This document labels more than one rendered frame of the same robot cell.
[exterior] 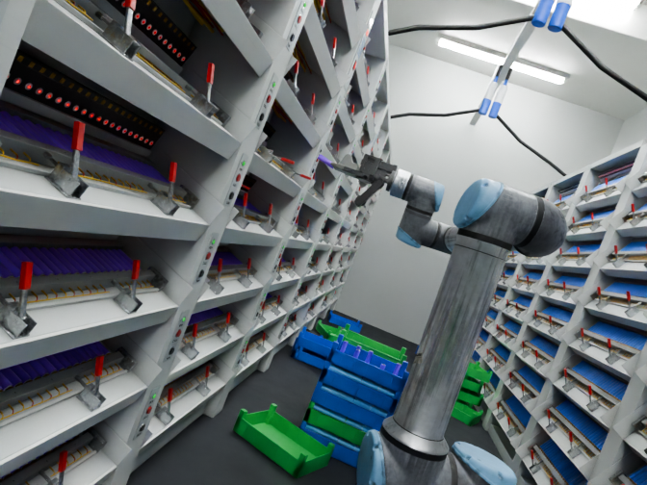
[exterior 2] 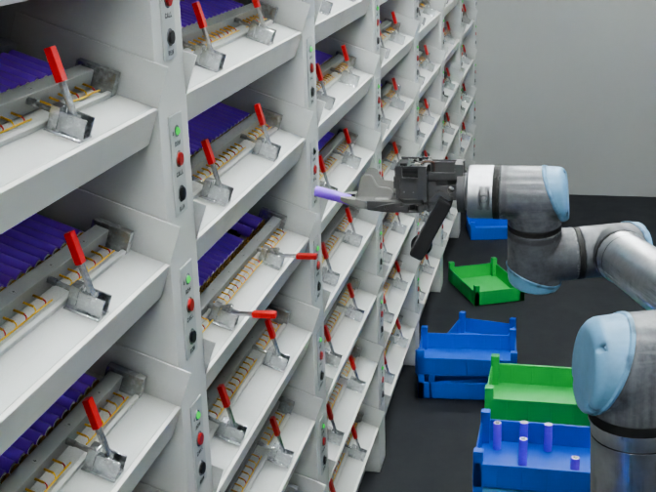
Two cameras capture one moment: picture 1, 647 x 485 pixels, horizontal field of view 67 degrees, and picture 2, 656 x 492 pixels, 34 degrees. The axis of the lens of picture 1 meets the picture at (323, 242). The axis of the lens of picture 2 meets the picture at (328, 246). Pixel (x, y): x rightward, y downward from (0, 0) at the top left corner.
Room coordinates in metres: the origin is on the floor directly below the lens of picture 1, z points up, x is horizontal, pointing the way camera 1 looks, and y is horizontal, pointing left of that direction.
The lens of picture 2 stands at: (-0.15, -0.05, 1.49)
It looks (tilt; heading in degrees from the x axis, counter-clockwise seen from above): 18 degrees down; 5
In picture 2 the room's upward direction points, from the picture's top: 2 degrees counter-clockwise
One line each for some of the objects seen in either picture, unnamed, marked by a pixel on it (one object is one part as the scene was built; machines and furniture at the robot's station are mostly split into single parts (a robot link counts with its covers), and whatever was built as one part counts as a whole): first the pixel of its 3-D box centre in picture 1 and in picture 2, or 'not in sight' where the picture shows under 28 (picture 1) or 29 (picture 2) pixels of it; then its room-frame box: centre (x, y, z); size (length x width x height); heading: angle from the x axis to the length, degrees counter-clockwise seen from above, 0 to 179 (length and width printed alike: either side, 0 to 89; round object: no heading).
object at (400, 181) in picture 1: (399, 183); (478, 191); (1.61, -0.16, 1.01); 0.10 x 0.05 x 0.09; 172
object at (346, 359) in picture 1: (368, 361); (549, 451); (1.91, -0.33, 0.36); 0.30 x 0.20 x 0.08; 81
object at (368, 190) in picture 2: (345, 162); (366, 190); (1.62, 0.03, 1.01); 0.09 x 0.03 x 0.06; 86
